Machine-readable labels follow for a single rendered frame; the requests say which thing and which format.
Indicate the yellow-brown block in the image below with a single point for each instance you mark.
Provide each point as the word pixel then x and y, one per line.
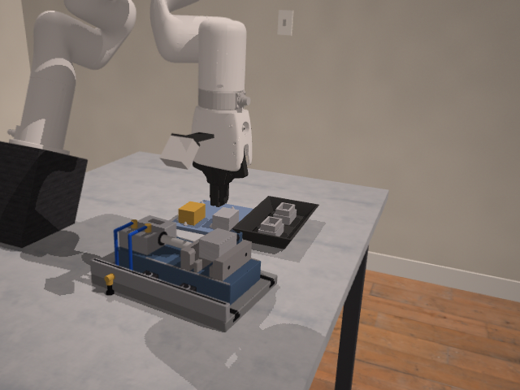
pixel 192 213

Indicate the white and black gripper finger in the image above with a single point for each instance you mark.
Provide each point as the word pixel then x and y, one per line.
pixel 212 179
pixel 225 177

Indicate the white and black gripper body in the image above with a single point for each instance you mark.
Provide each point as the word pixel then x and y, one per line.
pixel 226 150

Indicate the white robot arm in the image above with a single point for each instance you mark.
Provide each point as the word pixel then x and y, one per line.
pixel 217 44

